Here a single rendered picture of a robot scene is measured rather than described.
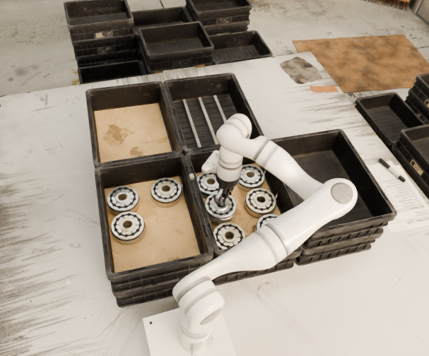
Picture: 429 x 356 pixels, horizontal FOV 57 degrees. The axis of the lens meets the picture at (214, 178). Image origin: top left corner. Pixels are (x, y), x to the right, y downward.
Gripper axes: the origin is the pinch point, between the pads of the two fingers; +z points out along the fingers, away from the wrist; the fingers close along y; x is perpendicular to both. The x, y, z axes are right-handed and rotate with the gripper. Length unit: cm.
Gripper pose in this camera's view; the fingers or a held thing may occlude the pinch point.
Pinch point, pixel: (225, 199)
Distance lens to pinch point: 131.4
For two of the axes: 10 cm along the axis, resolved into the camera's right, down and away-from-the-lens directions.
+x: -8.7, -4.1, 2.7
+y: 4.9, -6.6, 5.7
